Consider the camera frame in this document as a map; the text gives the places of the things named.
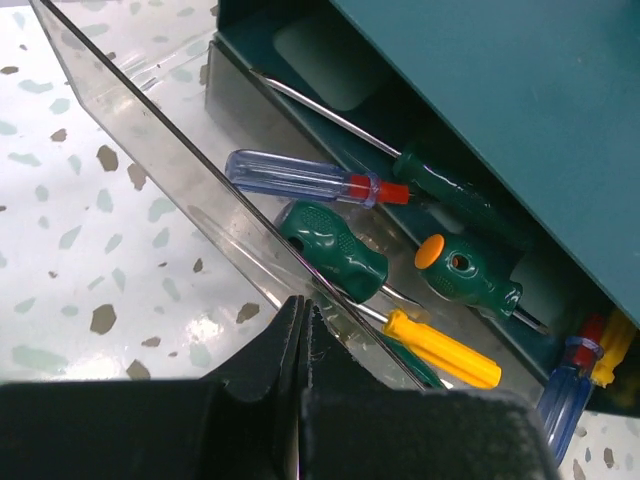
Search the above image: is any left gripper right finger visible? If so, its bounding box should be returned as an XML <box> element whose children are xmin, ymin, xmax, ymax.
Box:
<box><xmin>298</xmin><ymin>300</ymin><xmax>559</xmax><ymax>479</ymax></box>

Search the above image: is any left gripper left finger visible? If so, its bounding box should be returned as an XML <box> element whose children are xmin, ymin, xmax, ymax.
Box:
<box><xmin>1</xmin><ymin>296</ymin><xmax>305</xmax><ymax>479</ymax></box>

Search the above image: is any yellow screwdriver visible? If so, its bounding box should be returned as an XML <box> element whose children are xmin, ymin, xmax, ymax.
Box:
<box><xmin>591</xmin><ymin>309</ymin><xmax>638</xmax><ymax>388</ymax></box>
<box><xmin>347</xmin><ymin>299</ymin><xmax>502</xmax><ymax>389</ymax></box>

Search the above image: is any green stubby screwdriver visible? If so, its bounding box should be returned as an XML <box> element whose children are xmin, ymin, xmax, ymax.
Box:
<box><xmin>275</xmin><ymin>200</ymin><xmax>419</xmax><ymax>305</ymax></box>
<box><xmin>414</xmin><ymin>233</ymin><xmax>549</xmax><ymax>335</ymax></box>

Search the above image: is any transparent drawer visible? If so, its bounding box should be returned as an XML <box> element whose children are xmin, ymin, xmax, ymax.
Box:
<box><xmin>29</xmin><ymin>0</ymin><xmax>551</xmax><ymax>396</ymax></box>

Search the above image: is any blue red screwdriver front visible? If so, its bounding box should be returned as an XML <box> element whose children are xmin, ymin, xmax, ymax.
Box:
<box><xmin>536</xmin><ymin>314</ymin><xmax>606</xmax><ymax>466</ymax></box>

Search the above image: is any green long screwdriver front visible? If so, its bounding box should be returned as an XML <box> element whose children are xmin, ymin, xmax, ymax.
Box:
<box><xmin>250</xmin><ymin>68</ymin><xmax>534</xmax><ymax>251</ymax></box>

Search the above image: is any teal drawer box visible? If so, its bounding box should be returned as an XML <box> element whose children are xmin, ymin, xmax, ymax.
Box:
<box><xmin>204</xmin><ymin>0</ymin><xmax>640</xmax><ymax>416</ymax></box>

